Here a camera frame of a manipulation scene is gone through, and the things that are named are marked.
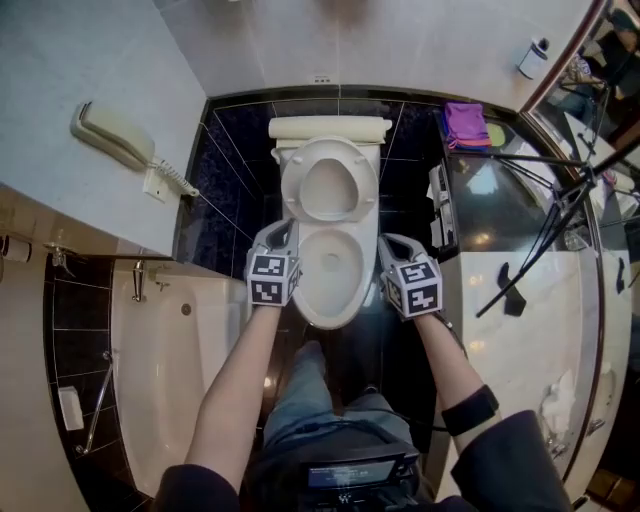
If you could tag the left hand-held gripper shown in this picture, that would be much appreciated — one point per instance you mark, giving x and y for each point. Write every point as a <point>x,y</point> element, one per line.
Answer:
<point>270,280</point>

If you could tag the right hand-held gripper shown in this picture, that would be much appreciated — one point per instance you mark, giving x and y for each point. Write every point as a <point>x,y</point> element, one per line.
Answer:
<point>415,290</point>

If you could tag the white toilet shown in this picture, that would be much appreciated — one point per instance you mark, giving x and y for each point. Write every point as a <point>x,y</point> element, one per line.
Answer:
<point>330,310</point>
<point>290,190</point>

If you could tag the person's right forearm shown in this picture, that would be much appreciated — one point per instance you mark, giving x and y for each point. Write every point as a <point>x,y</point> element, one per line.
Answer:
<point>445,365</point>

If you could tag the person's left forearm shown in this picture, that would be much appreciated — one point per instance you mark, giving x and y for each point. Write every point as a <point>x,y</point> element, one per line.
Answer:
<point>230,395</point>

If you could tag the chrome toilet paper holder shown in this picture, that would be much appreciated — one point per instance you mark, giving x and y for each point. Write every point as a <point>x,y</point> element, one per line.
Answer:
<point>442,210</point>

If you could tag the white toilet lid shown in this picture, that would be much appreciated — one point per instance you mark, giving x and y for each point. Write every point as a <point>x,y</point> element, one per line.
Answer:
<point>327,185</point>

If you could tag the chrome tub overflow cover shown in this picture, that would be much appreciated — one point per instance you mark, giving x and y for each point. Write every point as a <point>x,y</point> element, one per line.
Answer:
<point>186,308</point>

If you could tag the blue cloth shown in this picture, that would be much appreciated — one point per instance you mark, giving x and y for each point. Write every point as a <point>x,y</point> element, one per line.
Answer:
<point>445,132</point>

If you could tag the orange cloth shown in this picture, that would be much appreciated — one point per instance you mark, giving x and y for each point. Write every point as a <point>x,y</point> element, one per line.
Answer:
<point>470,145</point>

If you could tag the marble vanity counter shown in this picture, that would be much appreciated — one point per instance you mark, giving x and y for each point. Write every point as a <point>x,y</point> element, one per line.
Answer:
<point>500,350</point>

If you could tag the purple cloth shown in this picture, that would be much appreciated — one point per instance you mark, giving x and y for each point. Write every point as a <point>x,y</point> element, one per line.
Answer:
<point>465,122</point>

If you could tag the chrome tub faucet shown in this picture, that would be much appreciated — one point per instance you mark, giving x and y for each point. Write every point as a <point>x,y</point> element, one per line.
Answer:
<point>139,282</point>

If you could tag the green soap dish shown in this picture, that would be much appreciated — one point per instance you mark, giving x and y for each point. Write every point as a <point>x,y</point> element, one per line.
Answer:
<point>496,135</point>

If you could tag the black tripod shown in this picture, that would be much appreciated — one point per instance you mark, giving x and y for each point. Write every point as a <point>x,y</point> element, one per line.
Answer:
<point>550,225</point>

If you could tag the person's left leg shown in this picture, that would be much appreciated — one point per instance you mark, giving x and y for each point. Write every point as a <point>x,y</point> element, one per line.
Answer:
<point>305,390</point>

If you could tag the person's leg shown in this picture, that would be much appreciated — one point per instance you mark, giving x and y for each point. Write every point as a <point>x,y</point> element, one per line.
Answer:
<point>380,410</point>
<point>305,390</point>

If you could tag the person's right leg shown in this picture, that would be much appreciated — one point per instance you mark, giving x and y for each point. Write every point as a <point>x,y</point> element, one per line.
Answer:
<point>380,410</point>

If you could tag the white tissue box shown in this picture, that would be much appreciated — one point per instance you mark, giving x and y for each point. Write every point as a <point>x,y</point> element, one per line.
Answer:
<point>535,160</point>

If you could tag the clear drinking glass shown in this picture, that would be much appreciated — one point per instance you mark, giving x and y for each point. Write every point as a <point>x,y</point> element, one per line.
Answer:
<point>576,239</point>

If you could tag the white bathtub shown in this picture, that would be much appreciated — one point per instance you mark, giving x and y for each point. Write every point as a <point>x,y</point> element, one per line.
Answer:
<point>160,380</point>

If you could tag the white washcloth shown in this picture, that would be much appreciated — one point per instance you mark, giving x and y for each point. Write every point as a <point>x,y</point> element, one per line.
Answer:
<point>560,400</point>

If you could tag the chrome shower valve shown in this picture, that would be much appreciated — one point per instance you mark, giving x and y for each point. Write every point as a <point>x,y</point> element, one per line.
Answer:
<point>59,255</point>

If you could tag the black chest screen device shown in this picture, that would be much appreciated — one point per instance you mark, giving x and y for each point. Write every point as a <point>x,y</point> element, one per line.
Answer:
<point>350,470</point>

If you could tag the white pump bottle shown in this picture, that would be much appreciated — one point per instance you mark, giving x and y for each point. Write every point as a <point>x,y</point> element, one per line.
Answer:
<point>531,60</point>

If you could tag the person's right black sleeve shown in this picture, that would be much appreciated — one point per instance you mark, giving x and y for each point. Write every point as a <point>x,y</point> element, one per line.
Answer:
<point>510,465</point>

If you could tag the person's black sleeve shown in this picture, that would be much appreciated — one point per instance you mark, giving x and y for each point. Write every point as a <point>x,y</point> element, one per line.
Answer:
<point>195,490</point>
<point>510,465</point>

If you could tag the chrome grab bar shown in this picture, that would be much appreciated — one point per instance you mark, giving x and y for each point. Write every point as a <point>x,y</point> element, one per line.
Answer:
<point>97,405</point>

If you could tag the chrome sink faucet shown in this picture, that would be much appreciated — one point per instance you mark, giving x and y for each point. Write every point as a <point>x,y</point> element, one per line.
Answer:
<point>556,442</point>

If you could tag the white toiletry bottle holder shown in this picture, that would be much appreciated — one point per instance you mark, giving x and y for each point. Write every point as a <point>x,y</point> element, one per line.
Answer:
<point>17,250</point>

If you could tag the person's left black sleeve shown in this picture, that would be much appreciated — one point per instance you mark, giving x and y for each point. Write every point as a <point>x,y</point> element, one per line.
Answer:
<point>195,490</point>

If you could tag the wood framed mirror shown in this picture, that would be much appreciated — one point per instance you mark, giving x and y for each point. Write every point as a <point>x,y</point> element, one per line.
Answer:
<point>600,75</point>

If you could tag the white soap dish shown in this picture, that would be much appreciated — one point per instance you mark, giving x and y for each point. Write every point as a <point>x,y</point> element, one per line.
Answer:
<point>71,408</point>

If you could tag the white wall socket plate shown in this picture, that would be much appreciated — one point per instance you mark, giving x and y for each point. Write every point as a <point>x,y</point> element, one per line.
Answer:
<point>154,187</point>

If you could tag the small wall switch plate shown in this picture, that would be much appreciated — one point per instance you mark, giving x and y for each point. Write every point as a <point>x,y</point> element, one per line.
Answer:
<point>322,78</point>

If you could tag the beige wall telephone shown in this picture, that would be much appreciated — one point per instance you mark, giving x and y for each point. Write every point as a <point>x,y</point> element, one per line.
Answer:
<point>112,135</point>

